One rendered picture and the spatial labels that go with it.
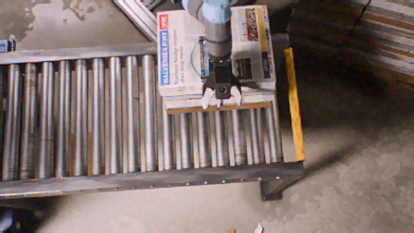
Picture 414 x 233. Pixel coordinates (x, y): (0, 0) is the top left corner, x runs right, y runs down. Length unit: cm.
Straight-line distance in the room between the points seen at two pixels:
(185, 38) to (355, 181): 138
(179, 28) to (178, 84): 20
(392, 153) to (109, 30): 174
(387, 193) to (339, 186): 25
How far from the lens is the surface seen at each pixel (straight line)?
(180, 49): 145
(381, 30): 215
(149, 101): 167
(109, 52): 176
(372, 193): 252
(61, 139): 171
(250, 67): 142
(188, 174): 159
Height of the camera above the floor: 237
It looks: 75 degrees down
